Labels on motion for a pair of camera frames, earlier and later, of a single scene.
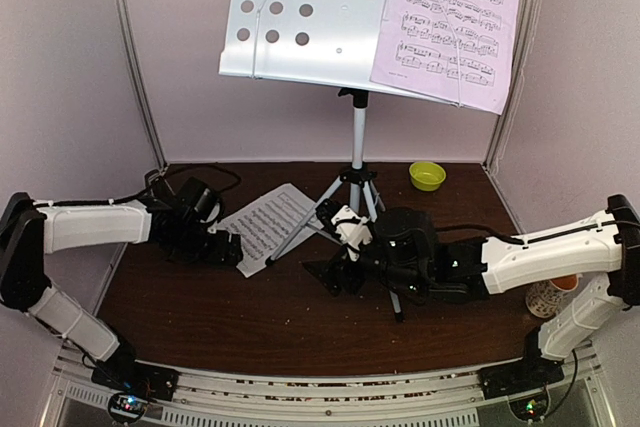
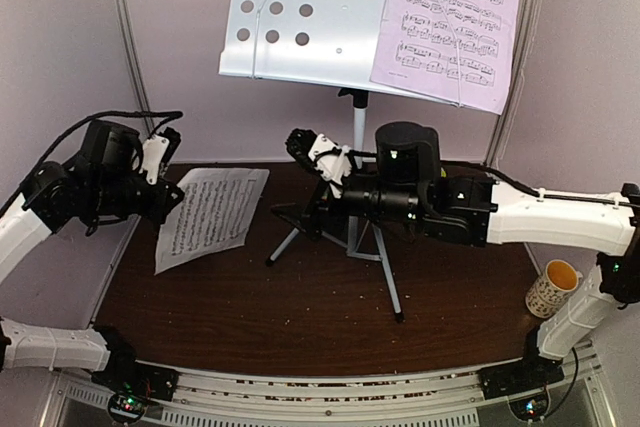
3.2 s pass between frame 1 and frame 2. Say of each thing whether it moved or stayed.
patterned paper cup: stayed
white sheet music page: moved
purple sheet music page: stayed
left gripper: moved
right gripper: moved
